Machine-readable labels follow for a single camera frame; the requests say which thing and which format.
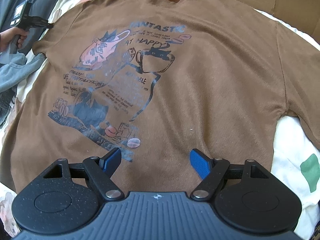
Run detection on blue denim garment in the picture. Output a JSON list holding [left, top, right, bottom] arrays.
[[1, 53, 46, 93]]

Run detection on cream bear print bedsheet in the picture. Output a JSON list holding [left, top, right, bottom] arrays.
[[0, 0, 320, 240]]

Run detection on dark grey pillow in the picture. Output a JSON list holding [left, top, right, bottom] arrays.
[[1, 0, 57, 54]]

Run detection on brown printed t-shirt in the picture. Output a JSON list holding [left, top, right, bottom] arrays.
[[0, 0, 320, 194]]

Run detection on person's left hand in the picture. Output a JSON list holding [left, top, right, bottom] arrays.
[[0, 27, 29, 52]]

